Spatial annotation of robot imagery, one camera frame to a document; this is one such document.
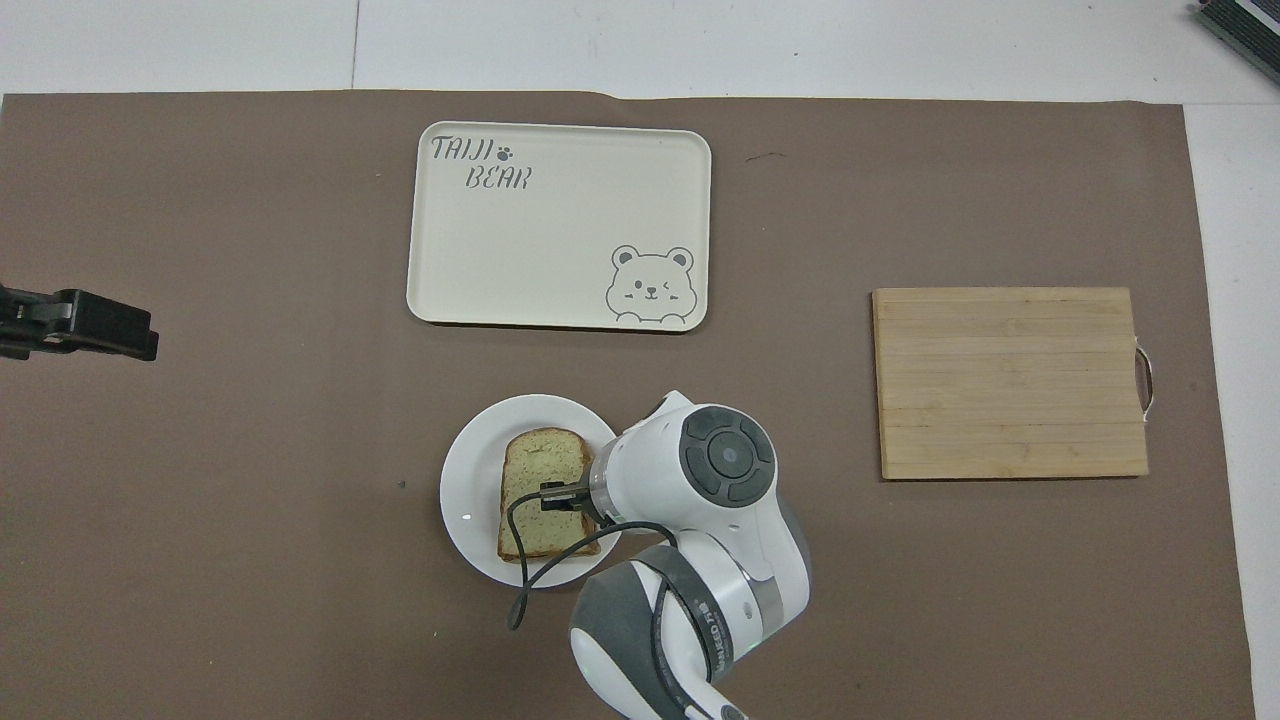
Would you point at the wooden cutting board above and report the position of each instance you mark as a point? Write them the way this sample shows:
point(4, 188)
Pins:
point(1000, 380)

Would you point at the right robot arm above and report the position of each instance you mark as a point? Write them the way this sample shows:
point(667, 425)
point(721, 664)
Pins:
point(700, 560)

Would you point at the white round plate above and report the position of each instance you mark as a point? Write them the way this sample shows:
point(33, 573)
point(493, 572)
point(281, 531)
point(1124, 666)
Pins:
point(468, 500)

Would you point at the toasted bread slice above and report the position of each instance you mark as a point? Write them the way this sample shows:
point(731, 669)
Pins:
point(540, 460)
point(560, 552)

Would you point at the cream tray with bear print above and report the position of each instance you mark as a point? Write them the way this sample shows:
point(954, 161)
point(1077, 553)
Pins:
point(540, 240)

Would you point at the black stand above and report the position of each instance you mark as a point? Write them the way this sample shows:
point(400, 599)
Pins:
point(1245, 25)

